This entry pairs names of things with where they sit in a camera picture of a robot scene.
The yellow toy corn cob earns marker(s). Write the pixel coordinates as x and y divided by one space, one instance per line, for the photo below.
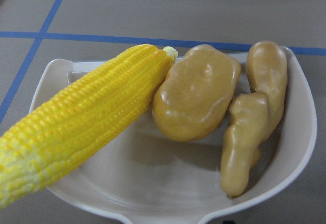
65 131

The brown toy potato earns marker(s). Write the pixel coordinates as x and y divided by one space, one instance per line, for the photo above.
193 100

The beige plastic dustpan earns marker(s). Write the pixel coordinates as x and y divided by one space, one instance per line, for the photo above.
143 177

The tan toy ginger root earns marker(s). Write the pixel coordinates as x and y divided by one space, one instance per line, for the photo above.
253 116

